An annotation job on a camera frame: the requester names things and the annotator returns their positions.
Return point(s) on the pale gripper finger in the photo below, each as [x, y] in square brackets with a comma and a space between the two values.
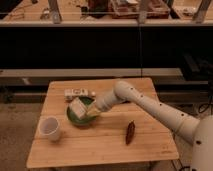
[93, 111]
[91, 102]

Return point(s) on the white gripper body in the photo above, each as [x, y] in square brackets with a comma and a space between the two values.
[106, 101]

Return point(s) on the white sponge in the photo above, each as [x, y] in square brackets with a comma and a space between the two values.
[78, 107]

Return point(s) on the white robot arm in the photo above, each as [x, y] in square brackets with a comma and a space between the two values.
[197, 132]

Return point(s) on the green ceramic bowl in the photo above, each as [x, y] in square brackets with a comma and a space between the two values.
[73, 118]

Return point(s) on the black rectangular block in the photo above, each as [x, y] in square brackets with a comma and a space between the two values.
[126, 102]

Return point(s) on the wooden table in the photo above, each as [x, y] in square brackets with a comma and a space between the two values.
[102, 142]

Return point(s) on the red chili pepper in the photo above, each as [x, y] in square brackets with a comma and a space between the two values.
[130, 132]

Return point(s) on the white plastic cup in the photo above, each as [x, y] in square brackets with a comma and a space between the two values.
[50, 129]

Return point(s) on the long metal shelf rail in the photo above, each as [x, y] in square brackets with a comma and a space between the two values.
[30, 77]

